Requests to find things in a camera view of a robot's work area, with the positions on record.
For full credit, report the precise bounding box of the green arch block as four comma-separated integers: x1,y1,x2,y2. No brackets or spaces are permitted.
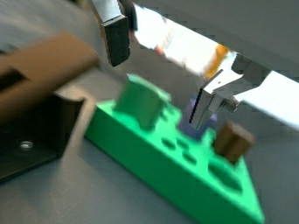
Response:
113,73,172,130

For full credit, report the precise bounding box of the green shape-sorter base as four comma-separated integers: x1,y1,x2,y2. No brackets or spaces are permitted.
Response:
85,101,265,224

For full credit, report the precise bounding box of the black curved fixture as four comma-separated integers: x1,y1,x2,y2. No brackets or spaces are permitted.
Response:
0,94,86,184

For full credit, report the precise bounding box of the brown square-circle object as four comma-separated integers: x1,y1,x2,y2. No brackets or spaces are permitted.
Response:
0,32,98,126

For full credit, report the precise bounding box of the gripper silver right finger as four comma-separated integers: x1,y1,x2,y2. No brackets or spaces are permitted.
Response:
188,53,272,131

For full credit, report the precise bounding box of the gripper black-tipped left finger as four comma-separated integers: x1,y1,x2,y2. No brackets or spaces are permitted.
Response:
90,0,129,67

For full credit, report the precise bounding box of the brown star peg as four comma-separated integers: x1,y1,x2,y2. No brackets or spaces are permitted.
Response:
212,122,254,165

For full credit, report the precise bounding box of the purple cylinder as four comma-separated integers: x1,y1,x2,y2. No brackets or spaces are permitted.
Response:
176,97,217,140

